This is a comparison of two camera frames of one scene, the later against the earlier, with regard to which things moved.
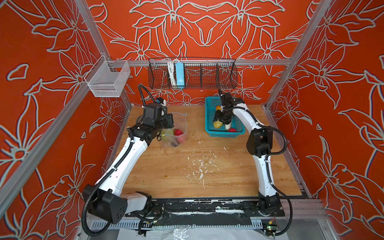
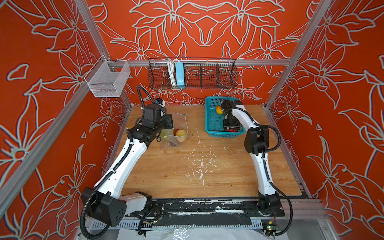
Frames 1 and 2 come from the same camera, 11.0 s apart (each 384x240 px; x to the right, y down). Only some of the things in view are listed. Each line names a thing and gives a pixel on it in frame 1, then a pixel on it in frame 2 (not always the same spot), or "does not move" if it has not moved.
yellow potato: (217, 124) → (181, 135)
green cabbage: (166, 132) does not move
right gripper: (217, 115) → (236, 126)
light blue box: (180, 74) does not move
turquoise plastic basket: (211, 103) does not move
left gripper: (168, 118) does not move
